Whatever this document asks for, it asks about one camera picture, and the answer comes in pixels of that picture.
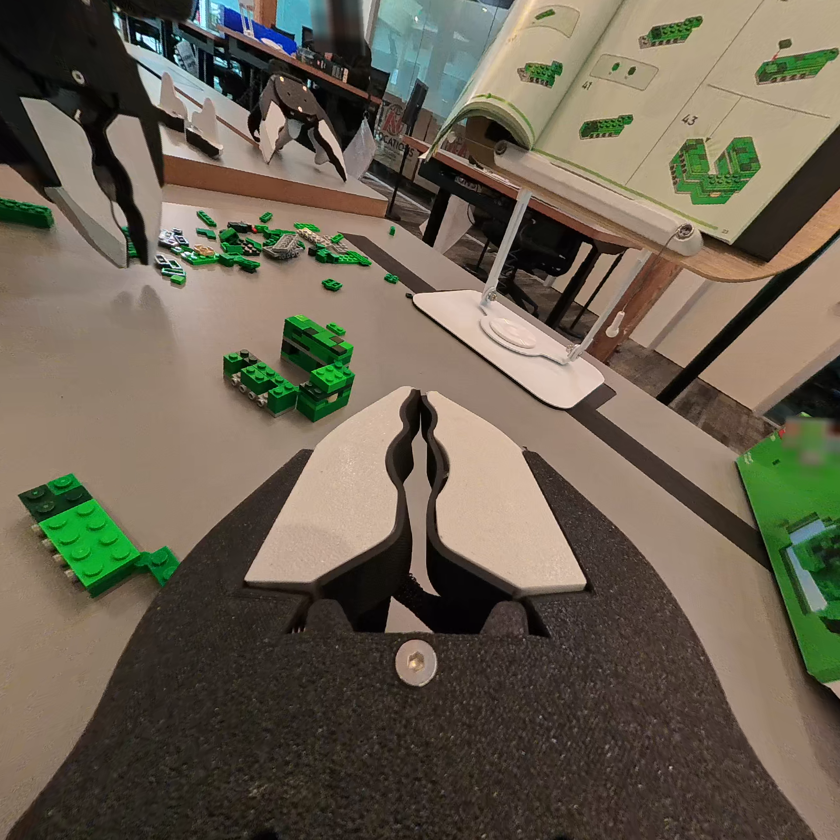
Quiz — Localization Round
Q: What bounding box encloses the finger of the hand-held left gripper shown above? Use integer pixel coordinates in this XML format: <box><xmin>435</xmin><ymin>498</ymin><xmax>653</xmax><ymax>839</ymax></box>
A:
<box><xmin>18</xmin><ymin>97</ymin><xmax>129</xmax><ymax>269</ymax></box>
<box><xmin>85</xmin><ymin>112</ymin><xmax>166</xmax><ymax>266</ymax></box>

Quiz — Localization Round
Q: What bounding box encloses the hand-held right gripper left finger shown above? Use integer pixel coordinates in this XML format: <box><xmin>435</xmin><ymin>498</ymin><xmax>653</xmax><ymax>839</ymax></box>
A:
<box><xmin>244</xmin><ymin>386</ymin><xmax>422</xmax><ymax>631</ymax></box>

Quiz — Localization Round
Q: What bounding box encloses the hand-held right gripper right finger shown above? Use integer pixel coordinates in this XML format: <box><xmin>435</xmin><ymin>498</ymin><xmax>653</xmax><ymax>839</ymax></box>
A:
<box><xmin>423</xmin><ymin>390</ymin><xmax>588</xmax><ymax>632</ymax></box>

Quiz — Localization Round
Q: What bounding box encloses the pile of small green bricks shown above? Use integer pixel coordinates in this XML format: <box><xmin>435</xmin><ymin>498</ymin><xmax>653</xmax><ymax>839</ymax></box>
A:
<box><xmin>121</xmin><ymin>209</ymin><xmax>374</xmax><ymax>287</ymax></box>

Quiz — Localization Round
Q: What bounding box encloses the grey desk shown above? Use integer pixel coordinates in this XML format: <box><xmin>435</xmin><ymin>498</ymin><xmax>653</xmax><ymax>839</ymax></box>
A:
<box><xmin>0</xmin><ymin>164</ymin><xmax>840</xmax><ymax>840</ymax></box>

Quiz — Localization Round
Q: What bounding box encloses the long green brick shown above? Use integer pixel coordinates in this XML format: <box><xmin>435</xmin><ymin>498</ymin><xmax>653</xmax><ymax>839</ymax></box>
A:
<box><xmin>0</xmin><ymin>199</ymin><xmax>55</xmax><ymax>230</ymax></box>

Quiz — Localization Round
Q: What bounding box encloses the white gripper stand piece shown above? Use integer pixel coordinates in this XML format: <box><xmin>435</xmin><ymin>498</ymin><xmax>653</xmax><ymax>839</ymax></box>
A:
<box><xmin>159</xmin><ymin>71</ymin><xmax>188</xmax><ymax>132</ymax></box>
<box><xmin>185</xmin><ymin>97</ymin><xmax>224</xmax><ymax>158</ymax></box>

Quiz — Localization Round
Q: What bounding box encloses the wooden riser platform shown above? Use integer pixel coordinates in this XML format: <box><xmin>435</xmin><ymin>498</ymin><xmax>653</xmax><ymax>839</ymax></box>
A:
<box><xmin>121</xmin><ymin>42</ymin><xmax>389</xmax><ymax>219</ymax></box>

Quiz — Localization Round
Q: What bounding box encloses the U-shaped green brick build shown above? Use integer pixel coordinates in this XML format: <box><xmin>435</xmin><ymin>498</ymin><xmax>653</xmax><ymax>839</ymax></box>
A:
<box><xmin>223</xmin><ymin>315</ymin><xmax>357</xmax><ymax>423</ymax></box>

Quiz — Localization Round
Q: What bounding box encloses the white book stand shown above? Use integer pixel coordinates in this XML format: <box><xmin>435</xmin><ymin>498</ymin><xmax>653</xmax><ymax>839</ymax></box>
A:
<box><xmin>412</xmin><ymin>140</ymin><xmax>704</xmax><ymax>410</ymax></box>

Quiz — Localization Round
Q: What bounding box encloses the spare black gripper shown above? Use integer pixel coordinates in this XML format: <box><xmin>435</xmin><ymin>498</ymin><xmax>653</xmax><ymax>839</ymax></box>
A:
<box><xmin>247</xmin><ymin>73</ymin><xmax>349</xmax><ymax>182</ymax></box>

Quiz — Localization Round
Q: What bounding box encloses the black tape strip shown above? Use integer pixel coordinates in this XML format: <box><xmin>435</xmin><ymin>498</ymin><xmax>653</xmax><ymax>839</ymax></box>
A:
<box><xmin>343</xmin><ymin>231</ymin><xmax>772</xmax><ymax>572</ymax></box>

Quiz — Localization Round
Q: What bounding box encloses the background work table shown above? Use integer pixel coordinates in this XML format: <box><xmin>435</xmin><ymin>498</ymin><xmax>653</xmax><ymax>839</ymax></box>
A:
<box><xmin>174</xmin><ymin>18</ymin><xmax>385</xmax><ymax>142</ymax></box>

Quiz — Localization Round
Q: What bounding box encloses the clear plastic bag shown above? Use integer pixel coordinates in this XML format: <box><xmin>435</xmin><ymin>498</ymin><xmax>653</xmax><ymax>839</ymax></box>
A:
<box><xmin>343</xmin><ymin>121</ymin><xmax>378</xmax><ymax>178</ymax></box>

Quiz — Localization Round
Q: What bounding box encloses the flat green brick assembly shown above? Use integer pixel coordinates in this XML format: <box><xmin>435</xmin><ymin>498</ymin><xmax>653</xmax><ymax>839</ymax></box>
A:
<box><xmin>18</xmin><ymin>474</ymin><xmax>180</xmax><ymax>599</ymax></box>

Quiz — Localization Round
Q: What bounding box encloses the printed floor sign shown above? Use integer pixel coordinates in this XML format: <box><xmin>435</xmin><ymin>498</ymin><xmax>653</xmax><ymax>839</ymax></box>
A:
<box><xmin>377</xmin><ymin>98</ymin><xmax>421</xmax><ymax>165</ymax></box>

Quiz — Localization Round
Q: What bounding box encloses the black office chair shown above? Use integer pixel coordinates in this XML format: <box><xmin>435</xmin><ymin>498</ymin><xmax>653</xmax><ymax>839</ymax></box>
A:
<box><xmin>472</xmin><ymin>197</ymin><xmax>585</xmax><ymax>283</ymax></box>

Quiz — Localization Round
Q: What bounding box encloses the green brick set box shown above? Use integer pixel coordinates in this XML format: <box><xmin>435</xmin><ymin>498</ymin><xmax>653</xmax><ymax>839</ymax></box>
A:
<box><xmin>736</xmin><ymin>420</ymin><xmax>840</xmax><ymax>698</ymax></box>

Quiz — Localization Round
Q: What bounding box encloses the wooden table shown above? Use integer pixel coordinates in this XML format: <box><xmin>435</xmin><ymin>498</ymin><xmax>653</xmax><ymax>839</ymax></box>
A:
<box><xmin>402</xmin><ymin>134</ymin><xmax>840</xmax><ymax>406</ymax></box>

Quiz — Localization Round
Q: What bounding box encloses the open instruction booklet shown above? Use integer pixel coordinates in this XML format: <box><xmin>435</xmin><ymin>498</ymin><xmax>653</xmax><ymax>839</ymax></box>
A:
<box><xmin>433</xmin><ymin>0</ymin><xmax>840</xmax><ymax>245</ymax></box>

